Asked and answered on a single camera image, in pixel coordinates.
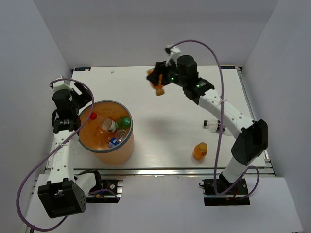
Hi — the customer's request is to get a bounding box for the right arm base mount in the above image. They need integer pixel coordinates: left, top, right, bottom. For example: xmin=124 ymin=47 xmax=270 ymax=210
xmin=199 ymin=179 xmax=250 ymax=206

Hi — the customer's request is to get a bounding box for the black table label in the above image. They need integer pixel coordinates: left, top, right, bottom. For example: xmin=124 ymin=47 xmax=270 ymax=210
xmin=220 ymin=65 xmax=236 ymax=69
xmin=74 ymin=67 xmax=91 ymax=72

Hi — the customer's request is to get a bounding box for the orange juice bottle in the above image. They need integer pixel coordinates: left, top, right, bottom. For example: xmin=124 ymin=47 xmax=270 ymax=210
xmin=192 ymin=142 xmax=208 ymax=161
xmin=150 ymin=75 xmax=165 ymax=96

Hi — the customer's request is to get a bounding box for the blue label bottle in bin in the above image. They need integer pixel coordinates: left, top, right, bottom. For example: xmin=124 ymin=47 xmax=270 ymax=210
xmin=107 ymin=137 xmax=120 ymax=148

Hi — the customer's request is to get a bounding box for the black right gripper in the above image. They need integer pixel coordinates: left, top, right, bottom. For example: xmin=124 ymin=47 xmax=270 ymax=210
xmin=146 ymin=58 xmax=187 ymax=88

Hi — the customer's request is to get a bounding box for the clear bottle red cap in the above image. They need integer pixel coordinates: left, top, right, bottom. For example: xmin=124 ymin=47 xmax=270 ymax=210
xmin=90 ymin=112 xmax=117 ymax=134

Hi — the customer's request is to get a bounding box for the orange bin with grey rim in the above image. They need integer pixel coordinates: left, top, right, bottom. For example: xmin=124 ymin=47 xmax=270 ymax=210
xmin=79 ymin=100 xmax=135 ymax=165

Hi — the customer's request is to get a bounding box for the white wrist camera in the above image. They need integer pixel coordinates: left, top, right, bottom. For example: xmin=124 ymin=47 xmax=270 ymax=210
xmin=165 ymin=45 xmax=181 ymax=66
xmin=49 ymin=75 xmax=71 ymax=92

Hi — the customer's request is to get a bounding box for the black table label left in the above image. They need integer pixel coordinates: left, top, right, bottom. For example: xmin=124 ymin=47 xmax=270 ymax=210
xmin=74 ymin=67 xmax=91 ymax=72

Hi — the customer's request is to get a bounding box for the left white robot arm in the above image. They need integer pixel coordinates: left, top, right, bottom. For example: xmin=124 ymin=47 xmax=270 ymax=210
xmin=38 ymin=79 xmax=103 ymax=218

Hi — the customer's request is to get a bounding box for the clear bottle blue label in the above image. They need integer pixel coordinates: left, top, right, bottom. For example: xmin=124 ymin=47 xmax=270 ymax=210
xmin=115 ymin=129 xmax=128 ymax=143

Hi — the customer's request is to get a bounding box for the green plastic bottle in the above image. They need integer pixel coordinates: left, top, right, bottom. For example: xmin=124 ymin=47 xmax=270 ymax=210
xmin=115 ymin=116 xmax=131 ymax=130

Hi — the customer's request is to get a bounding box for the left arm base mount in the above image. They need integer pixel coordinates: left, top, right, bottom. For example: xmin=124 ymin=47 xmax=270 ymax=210
xmin=74 ymin=169 xmax=122 ymax=203

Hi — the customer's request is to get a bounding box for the clear bottle black cap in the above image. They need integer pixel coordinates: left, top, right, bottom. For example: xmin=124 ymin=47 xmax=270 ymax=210
xmin=203 ymin=119 xmax=232 ymax=136

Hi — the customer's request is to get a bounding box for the aluminium table edge rail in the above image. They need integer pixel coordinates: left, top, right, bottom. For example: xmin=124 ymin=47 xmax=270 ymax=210
xmin=72 ymin=167 xmax=275 ymax=177

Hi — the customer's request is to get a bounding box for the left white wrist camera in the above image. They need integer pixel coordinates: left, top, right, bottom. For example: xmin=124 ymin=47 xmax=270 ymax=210
xmin=49 ymin=75 xmax=71 ymax=92

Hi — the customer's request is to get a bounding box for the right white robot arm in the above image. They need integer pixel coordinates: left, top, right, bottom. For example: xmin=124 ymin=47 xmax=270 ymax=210
xmin=146 ymin=55 xmax=268 ymax=194

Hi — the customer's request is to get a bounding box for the black table label right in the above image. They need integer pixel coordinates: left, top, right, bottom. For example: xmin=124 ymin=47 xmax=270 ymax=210
xmin=220 ymin=65 xmax=236 ymax=69

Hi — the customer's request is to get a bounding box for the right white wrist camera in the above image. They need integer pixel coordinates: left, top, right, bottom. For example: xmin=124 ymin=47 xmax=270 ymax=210
xmin=165 ymin=45 xmax=181 ymax=66

